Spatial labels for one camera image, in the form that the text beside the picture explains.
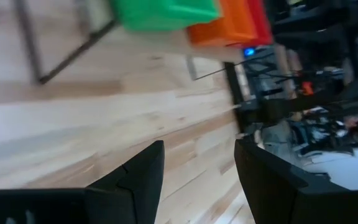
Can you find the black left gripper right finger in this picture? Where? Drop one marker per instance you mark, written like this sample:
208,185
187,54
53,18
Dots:
284,202

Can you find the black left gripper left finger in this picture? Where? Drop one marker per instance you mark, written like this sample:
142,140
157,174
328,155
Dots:
120,202

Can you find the red plastic basket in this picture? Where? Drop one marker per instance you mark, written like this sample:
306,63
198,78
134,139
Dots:
261,25

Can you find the orange plastic basket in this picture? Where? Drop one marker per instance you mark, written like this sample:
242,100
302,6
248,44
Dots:
225,28

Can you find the green plastic basket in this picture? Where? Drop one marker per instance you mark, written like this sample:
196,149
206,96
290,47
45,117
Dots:
166,15

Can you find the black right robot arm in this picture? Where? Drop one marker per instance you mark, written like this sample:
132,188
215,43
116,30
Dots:
309,37

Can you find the wooden shelf with black legs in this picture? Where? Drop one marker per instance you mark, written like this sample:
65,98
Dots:
166,40

